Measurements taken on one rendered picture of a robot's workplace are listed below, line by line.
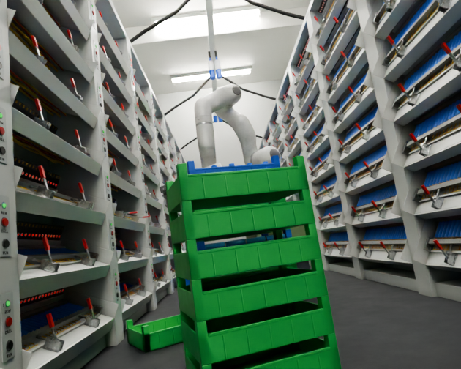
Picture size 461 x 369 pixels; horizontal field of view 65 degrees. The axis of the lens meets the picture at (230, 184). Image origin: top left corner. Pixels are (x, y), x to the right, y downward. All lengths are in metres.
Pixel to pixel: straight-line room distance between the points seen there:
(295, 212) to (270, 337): 0.27
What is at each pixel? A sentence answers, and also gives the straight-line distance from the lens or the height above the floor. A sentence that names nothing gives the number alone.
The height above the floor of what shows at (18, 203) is 0.46.
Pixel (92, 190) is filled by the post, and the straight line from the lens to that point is 1.49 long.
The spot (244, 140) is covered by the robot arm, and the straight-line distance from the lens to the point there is 1.97.
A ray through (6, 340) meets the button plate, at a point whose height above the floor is 0.18.
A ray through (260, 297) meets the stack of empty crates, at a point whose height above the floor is 0.18.
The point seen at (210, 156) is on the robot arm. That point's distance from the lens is 1.88.
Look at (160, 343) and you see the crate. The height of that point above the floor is 0.01.
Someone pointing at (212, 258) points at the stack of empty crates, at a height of 0.28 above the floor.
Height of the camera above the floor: 0.30
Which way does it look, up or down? 9 degrees up
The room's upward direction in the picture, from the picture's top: 8 degrees counter-clockwise
